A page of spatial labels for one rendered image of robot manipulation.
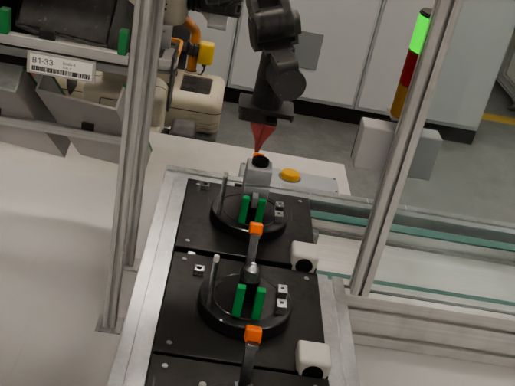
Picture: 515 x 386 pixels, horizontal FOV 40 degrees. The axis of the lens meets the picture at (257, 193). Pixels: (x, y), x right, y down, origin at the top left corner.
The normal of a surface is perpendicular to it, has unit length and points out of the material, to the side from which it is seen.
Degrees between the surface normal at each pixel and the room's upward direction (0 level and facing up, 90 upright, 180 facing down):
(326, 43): 90
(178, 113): 90
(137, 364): 0
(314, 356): 0
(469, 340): 90
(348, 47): 90
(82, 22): 65
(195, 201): 0
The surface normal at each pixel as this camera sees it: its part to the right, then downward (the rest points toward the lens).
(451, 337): -0.01, 0.48
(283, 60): -0.08, -0.77
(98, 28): -0.09, 0.04
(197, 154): 0.18, -0.86
